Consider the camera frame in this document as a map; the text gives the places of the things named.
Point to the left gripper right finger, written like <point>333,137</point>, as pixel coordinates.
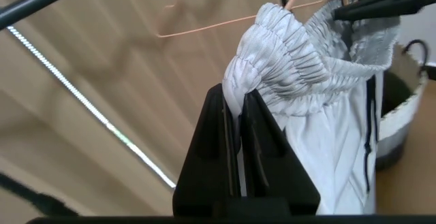
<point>279,173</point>

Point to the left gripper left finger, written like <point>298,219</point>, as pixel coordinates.
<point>204,173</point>

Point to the pale grey shorts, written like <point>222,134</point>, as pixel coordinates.
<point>323,142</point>

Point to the white laundry basket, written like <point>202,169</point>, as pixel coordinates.
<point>398,122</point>

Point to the beige curtain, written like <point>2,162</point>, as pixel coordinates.
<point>136,81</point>

